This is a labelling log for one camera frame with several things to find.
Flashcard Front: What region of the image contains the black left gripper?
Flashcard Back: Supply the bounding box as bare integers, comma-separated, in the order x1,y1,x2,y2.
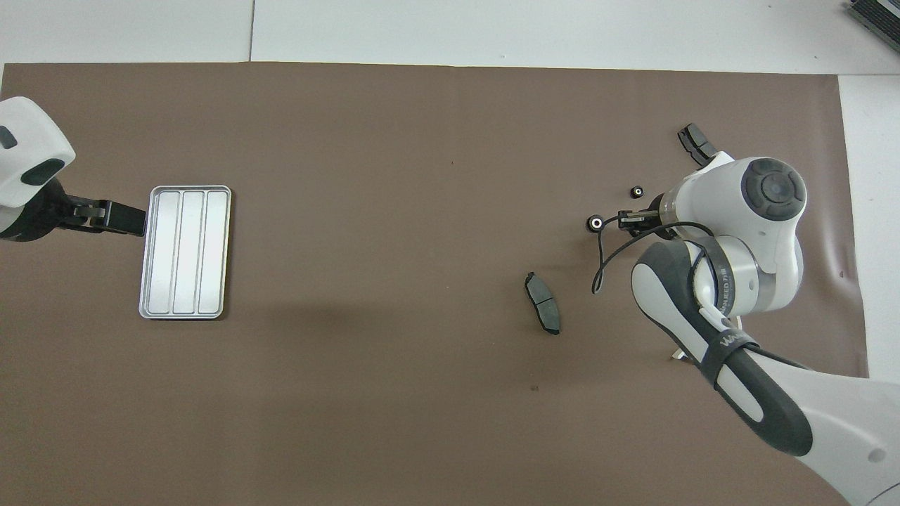
0,179,148,243

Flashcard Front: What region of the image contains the dark grey brake pad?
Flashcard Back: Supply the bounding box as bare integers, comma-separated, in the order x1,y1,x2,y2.
525,271,562,336
677,123,719,167

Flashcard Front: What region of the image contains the silver metal tray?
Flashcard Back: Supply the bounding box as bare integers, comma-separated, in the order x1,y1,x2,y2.
139,185,233,321

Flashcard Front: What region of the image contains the brown paper table mat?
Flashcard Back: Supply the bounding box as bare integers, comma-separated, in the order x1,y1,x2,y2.
0,62,869,506

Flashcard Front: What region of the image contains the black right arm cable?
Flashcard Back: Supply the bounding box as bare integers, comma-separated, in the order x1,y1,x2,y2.
591,209,718,296

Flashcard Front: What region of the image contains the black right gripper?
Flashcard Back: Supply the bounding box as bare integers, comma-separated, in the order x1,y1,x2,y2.
619,191,670,233

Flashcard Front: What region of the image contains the dark grey ribbed device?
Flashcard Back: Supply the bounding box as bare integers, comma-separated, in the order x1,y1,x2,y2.
846,0,900,51

